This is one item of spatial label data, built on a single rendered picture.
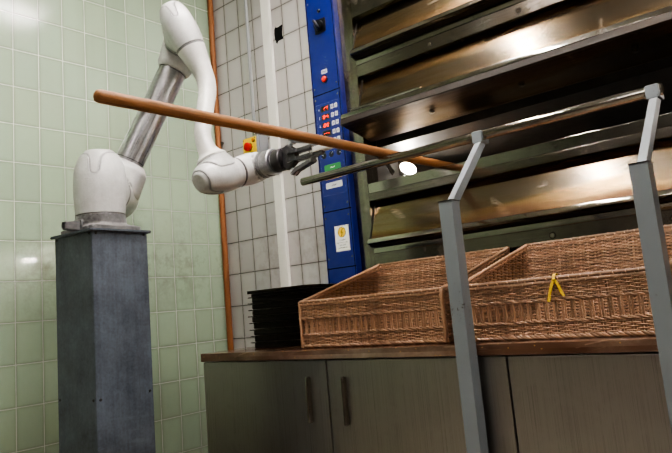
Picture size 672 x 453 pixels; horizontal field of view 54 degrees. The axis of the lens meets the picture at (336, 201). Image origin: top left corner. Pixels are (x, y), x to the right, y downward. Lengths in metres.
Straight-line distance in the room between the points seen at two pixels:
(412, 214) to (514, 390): 0.99
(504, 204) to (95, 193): 1.34
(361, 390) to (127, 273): 0.80
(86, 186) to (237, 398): 0.87
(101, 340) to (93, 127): 1.15
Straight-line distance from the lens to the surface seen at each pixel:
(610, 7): 2.32
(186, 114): 1.60
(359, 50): 2.73
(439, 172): 2.46
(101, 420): 2.10
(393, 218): 2.57
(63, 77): 2.97
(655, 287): 1.53
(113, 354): 2.11
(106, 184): 2.18
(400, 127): 2.58
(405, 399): 1.91
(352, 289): 2.41
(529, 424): 1.73
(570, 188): 2.23
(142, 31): 3.27
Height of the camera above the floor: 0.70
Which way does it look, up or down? 9 degrees up
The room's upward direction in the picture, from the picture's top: 5 degrees counter-clockwise
